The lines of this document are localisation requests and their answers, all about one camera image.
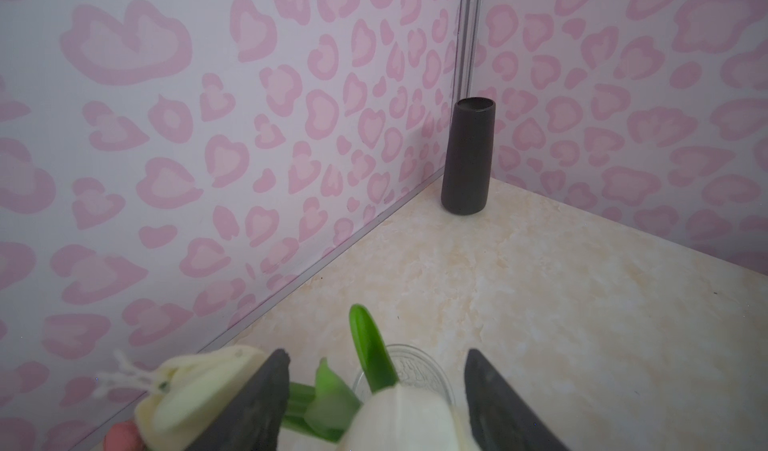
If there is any pink tulip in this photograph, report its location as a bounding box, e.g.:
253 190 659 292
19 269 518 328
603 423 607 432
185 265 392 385
102 421 146 451

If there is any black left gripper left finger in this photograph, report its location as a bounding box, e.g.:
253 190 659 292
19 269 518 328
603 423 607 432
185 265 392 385
187 349 290 451

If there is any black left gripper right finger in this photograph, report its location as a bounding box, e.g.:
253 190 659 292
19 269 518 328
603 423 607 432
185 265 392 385
464 349 569 451

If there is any black tapered vase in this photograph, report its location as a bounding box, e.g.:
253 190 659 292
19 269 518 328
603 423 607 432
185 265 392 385
441 97 496 216

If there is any clear glass vase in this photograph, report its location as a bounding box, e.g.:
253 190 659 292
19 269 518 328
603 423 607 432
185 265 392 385
352 344 455 405

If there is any cream white tulip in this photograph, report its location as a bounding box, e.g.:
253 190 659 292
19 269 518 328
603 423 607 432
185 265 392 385
92 344 361 451

